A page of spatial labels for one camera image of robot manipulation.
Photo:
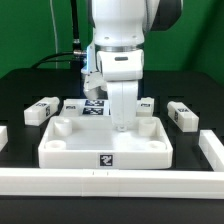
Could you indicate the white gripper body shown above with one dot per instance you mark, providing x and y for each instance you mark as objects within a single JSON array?
[{"x": 122, "y": 71}]

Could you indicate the white desk top tray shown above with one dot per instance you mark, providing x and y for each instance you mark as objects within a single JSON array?
[{"x": 91, "y": 142}]

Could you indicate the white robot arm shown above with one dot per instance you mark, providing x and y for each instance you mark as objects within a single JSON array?
[{"x": 121, "y": 25}]

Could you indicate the white sheet with fiducial markers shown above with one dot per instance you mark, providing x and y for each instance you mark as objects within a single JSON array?
[{"x": 85, "y": 107}]

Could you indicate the white block at left edge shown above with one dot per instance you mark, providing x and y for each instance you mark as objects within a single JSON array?
[{"x": 3, "y": 137}]

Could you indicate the white front barrier rail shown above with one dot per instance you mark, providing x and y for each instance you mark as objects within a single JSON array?
[{"x": 111, "y": 183}]

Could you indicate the white barrier rail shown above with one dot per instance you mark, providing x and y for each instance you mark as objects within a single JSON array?
[
  {"x": 213, "y": 149},
  {"x": 111, "y": 183}
]

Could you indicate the white right barrier rail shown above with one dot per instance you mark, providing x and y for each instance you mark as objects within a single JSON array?
[{"x": 213, "y": 149}]

